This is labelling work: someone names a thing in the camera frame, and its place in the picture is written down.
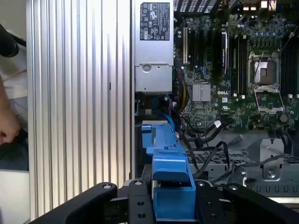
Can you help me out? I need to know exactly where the silver power supply unit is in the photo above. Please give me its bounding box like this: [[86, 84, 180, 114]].
[[134, 0, 175, 93]]

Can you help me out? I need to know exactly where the grey metal drive cage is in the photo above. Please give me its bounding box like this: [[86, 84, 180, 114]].
[[186, 137, 299, 207]]

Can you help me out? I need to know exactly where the black looped disk wire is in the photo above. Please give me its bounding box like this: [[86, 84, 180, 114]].
[[193, 141, 235, 185]]

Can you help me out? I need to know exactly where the black wire white connector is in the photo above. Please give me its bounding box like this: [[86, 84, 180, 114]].
[[186, 118, 233, 143]]

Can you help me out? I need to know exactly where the multicoloured power wire bundle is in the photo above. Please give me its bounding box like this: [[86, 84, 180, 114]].
[[174, 79, 188, 112]]

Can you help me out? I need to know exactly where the green motherboard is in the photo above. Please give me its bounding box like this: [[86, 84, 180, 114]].
[[174, 14, 299, 133]]

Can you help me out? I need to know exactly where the black RAM slot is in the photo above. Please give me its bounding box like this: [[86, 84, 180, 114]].
[[239, 35, 244, 97], [230, 35, 235, 97], [235, 35, 240, 97], [295, 37, 299, 97], [282, 37, 287, 97], [291, 37, 295, 97], [243, 35, 248, 97], [286, 37, 291, 97]]

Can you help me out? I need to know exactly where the blue wire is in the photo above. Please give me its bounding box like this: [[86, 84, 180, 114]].
[[151, 94, 175, 131]]

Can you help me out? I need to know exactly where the black PC case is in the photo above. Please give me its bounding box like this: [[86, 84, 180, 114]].
[[130, 0, 299, 210]]

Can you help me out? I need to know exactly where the thin metal locking lever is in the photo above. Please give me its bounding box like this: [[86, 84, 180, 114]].
[[279, 32, 295, 53], [254, 52, 264, 79]]

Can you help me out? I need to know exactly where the silver chipset heatsink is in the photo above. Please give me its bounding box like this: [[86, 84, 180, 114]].
[[192, 83, 212, 103]]

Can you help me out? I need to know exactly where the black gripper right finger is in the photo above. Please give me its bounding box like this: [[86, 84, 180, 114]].
[[195, 181, 299, 224]]

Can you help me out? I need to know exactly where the white expansion slot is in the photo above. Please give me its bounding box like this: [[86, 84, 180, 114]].
[[183, 27, 188, 65]]

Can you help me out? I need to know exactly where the black chair armrest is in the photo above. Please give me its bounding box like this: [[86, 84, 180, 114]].
[[0, 23, 27, 58]]

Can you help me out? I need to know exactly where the person's hand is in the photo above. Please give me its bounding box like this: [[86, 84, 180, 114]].
[[0, 121, 21, 144]]

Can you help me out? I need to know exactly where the metal socket cover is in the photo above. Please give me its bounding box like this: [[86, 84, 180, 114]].
[[253, 85, 285, 114]]

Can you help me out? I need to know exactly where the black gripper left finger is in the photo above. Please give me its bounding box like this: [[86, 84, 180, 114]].
[[29, 179, 157, 224]]

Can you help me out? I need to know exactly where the hard disk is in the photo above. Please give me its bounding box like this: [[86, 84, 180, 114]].
[[141, 124, 197, 222]]

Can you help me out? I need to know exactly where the CPU socket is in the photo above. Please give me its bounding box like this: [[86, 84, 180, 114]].
[[249, 52, 281, 87]]

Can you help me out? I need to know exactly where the person in white shirt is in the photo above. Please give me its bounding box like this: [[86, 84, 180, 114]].
[[0, 30, 30, 172]]

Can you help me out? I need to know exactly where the black graphics card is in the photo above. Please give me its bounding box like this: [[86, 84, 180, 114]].
[[219, 29, 229, 77]]

